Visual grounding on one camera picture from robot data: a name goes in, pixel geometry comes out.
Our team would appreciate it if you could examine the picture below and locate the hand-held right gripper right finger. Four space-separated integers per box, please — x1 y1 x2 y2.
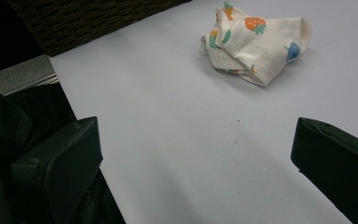
290 117 358 224

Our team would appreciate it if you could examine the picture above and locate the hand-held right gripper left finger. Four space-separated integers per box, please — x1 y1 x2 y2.
10 116 104 224

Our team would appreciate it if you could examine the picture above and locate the brown wicker basket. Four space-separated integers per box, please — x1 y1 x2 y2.
7 0 194 58

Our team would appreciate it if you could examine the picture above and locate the white fruit print cloth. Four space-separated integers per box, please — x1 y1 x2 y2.
199 0 313 88

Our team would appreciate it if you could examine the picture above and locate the metal floor rail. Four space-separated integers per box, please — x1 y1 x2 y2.
18 73 60 91

